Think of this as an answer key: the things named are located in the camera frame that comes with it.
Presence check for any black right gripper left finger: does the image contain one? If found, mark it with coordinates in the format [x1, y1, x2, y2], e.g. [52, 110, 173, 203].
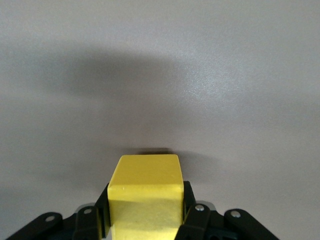
[4, 183, 111, 240]

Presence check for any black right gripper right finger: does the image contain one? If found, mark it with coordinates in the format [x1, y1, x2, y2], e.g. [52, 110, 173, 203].
[174, 181, 278, 240]

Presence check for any yellow wooden block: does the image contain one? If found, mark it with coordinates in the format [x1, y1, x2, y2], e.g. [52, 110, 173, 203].
[106, 154, 185, 240]

